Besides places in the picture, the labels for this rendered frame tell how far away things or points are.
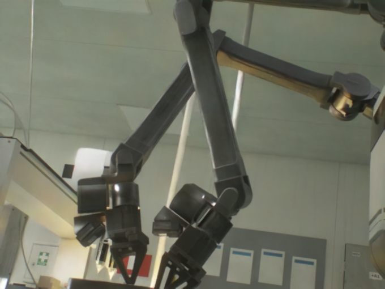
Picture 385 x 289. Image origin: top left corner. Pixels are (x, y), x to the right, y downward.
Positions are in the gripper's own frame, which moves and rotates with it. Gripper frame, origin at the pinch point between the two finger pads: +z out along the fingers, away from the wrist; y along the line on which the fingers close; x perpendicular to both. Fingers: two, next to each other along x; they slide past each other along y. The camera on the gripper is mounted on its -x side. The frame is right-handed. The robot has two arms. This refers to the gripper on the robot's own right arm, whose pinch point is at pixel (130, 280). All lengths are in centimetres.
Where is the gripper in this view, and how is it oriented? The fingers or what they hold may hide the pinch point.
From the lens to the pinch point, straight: 128.9
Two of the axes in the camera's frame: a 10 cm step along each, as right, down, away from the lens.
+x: 9.8, -1.7, -1.2
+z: 1.1, 9.1, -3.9
